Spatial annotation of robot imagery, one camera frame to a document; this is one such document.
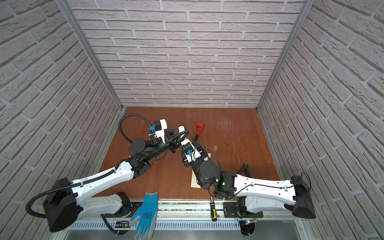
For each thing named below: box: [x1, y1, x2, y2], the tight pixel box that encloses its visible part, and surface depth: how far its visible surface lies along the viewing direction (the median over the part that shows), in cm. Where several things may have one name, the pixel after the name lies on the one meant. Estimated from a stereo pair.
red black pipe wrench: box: [194, 122, 205, 142], surface depth 109 cm
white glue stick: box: [178, 125, 186, 133], surface depth 61 cm
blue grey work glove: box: [129, 192, 158, 240], surface depth 72 cm
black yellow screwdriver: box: [210, 195, 218, 222], surface depth 73 cm
